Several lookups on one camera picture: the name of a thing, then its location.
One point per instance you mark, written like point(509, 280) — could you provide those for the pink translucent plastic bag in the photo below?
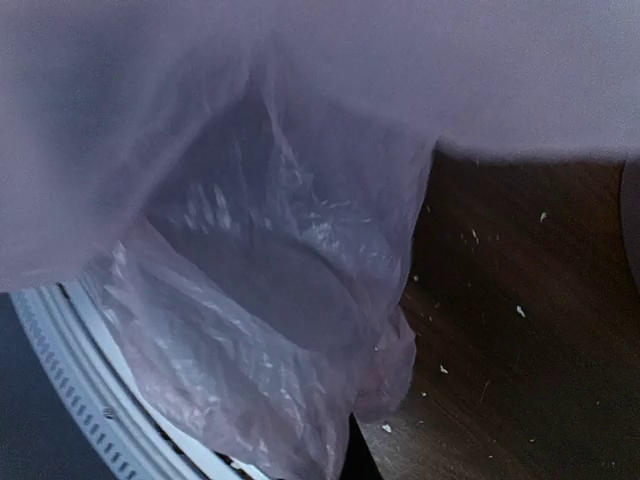
point(240, 182)

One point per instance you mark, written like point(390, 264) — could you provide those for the aluminium front rail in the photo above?
point(88, 372)

